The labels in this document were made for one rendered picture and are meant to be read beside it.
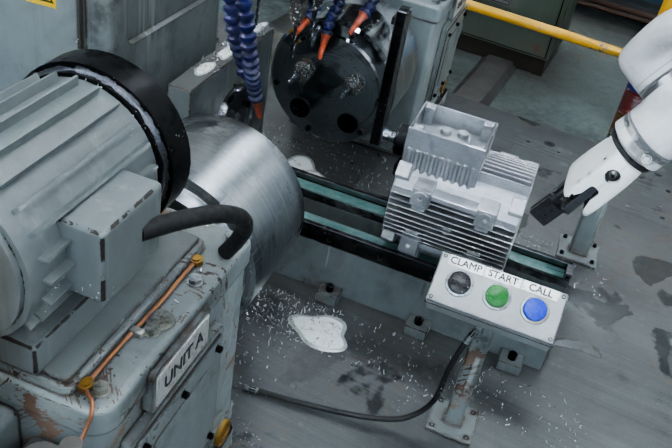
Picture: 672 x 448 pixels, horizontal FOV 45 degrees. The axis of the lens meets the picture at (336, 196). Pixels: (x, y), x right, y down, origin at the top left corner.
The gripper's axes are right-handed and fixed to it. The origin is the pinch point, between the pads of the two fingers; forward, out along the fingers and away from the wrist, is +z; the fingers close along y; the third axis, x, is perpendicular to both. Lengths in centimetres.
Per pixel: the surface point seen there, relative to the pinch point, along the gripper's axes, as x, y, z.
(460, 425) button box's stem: -12.8, -19.2, 25.3
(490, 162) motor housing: 9.6, 5.0, 3.5
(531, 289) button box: -1.2, -18.6, 0.3
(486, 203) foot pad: 6.7, -1.4, 5.6
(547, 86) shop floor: -46, 299, 99
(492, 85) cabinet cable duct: -23, 273, 109
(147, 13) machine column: 64, 0, 24
